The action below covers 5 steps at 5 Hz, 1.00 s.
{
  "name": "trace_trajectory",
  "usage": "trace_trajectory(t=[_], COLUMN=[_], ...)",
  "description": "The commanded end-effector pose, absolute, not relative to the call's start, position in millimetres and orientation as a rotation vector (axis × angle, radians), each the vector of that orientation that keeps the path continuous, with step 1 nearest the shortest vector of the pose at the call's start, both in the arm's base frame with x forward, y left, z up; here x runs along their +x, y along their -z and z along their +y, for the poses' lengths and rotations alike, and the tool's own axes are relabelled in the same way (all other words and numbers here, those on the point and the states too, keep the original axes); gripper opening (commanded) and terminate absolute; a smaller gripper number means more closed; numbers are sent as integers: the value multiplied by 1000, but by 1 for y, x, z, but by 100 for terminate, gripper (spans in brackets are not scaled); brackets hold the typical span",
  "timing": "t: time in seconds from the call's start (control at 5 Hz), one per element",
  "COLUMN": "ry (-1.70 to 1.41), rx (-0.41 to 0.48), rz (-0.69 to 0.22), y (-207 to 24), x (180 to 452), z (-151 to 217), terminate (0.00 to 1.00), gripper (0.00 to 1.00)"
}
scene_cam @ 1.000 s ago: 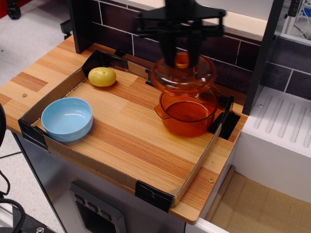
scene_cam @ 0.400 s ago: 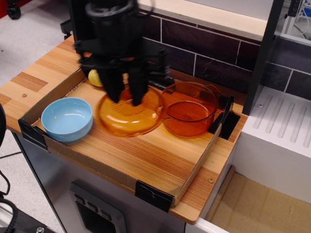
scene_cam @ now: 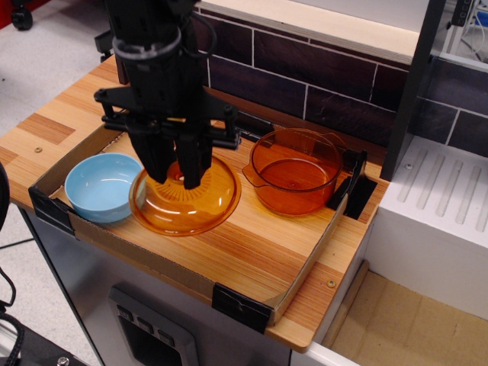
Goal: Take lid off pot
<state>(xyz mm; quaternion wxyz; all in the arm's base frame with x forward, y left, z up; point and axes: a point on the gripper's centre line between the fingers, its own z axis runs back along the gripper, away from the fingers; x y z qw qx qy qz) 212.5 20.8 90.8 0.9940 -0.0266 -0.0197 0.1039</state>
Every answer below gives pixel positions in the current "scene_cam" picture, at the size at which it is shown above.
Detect orange transparent pot lid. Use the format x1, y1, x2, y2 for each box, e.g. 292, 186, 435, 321
129, 157, 242, 236

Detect toy oven control panel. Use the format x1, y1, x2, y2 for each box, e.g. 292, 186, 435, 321
109, 287, 199, 365

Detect light blue bowl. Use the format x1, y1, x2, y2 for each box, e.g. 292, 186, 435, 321
64, 152, 143, 223

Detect black caster wheel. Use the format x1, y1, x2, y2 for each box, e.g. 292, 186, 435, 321
11, 8, 34, 31

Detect dark grey vertical post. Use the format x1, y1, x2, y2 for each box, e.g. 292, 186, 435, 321
380, 1, 445, 181

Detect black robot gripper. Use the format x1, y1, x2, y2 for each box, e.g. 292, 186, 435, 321
94, 36, 240, 190

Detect orange transparent plastic pot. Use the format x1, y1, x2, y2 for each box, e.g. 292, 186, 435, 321
242, 128, 346, 216

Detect black cable at left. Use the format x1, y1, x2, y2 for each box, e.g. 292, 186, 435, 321
0, 162, 34, 366

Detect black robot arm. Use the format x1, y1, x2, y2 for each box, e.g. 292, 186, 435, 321
94, 1, 240, 189

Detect white toy sink drainboard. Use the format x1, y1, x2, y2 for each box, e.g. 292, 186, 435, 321
365, 137, 487, 319

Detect cardboard fence with black tape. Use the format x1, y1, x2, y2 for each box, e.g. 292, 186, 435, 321
27, 78, 378, 336

